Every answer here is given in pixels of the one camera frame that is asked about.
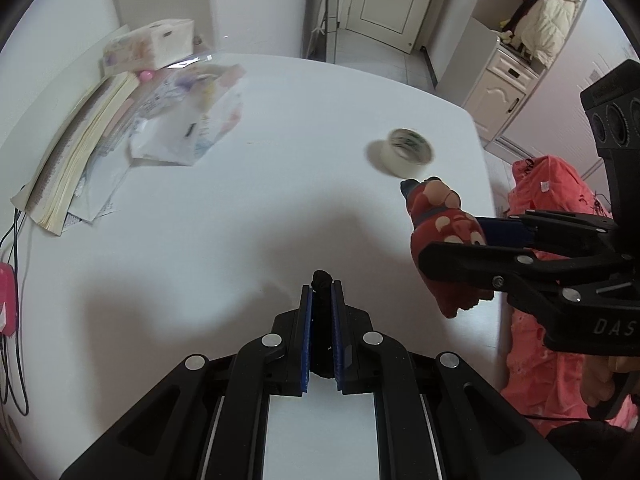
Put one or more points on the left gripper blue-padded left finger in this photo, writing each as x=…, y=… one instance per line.
x=207, y=419

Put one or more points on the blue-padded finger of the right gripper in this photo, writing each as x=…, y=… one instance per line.
x=551, y=231
x=465, y=274

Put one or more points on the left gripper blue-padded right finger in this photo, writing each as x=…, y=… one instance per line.
x=435, y=418

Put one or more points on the red pig plush toy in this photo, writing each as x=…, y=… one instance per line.
x=436, y=214

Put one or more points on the black hair scrunchie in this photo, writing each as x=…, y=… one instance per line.
x=321, y=333

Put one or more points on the masking tape roll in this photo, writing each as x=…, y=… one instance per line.
x=406, y=154

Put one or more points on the printed clear plastic bag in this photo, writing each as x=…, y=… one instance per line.
x=188, y=115

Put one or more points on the red plastic trash bag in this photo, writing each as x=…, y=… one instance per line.
x=543, y=382

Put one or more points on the white bedroom door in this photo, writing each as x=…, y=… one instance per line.
x=395, y=23

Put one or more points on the person's right hand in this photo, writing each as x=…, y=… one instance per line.
x=597, y=376

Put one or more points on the white bedside cabinet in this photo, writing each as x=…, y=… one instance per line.
x=501, y=79

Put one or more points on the cream puffer jacket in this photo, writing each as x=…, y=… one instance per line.
x=545, y=28

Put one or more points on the stack of notebooks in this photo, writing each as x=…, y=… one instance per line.
x=47, y=197

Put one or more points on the standing floor mirror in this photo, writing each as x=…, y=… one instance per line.
x=320, y=24

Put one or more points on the floral tissue pack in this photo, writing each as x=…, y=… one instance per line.
x=150, y=47

